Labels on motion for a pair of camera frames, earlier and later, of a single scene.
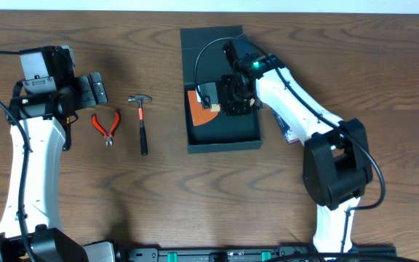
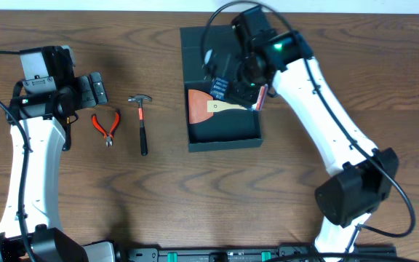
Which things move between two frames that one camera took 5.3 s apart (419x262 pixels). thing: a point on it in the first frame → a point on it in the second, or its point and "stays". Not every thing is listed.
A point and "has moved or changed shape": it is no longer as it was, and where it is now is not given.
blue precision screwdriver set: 285,129 has moved or changed shape
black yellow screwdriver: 67,145 stays
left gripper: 86,92 stays
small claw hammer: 140,98 stays
